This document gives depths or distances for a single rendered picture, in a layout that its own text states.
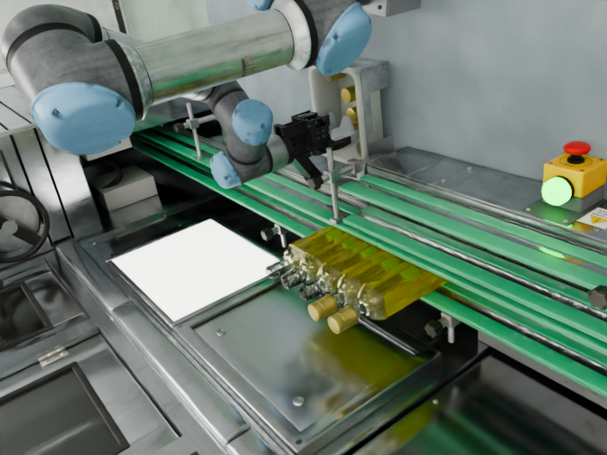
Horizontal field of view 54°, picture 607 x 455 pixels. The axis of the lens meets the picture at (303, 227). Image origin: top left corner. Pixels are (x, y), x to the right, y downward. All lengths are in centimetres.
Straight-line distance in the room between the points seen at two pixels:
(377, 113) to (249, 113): 34
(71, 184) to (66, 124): 108
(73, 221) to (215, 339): 79
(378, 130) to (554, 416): 67
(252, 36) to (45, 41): 28
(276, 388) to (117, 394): 34
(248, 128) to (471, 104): 43
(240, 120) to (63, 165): 87
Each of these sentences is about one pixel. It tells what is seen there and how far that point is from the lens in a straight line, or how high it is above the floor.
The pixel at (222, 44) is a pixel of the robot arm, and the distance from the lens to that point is 90.
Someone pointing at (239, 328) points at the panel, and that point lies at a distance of 129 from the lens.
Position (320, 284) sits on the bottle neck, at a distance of 112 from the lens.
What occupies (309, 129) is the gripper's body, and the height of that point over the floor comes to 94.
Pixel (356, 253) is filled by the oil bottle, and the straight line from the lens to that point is 118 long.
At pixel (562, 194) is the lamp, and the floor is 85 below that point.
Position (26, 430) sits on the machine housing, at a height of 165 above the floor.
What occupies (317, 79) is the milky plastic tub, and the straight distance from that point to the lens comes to 140.
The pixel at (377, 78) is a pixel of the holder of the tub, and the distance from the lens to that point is 130.
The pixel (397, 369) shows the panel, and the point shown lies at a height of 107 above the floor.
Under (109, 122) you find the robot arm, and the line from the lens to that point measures 83.
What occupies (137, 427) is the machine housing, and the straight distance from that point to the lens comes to 120.
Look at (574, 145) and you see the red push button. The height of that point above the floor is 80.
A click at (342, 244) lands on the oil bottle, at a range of 121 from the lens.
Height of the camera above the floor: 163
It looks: 29 degrees down
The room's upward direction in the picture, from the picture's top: 115 degrees counter-clockwise
